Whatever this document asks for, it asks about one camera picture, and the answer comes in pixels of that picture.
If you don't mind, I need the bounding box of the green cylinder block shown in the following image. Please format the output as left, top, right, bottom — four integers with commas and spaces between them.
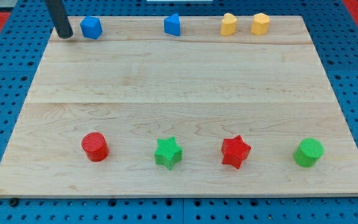
293, 138, 324, 168

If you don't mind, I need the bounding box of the blue cube block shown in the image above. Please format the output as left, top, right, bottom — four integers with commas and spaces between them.
80, 16, 103, 40

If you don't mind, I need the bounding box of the red star block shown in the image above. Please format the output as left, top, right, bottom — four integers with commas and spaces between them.
221, 135, 252, 169

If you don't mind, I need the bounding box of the red cylinder block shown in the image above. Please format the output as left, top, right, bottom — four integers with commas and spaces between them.
81, 132, 109, 162

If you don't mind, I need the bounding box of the yellow hexagon block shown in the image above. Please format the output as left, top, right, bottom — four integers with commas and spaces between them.
251, 13, 270, 35

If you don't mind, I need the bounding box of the blue triangle block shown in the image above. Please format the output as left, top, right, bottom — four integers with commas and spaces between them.
163, 13, 180, 36

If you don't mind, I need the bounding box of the yellow heart block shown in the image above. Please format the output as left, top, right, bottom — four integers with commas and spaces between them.
220, 13, 237, 36

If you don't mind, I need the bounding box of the green star block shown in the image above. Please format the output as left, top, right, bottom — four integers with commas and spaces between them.
154, 136, 182, 170

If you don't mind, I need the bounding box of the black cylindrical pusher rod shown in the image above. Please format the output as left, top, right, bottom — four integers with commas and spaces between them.
45, 0, 73, 39

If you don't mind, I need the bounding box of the light wooden board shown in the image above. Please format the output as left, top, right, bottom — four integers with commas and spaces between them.
0, 16, 358, 198

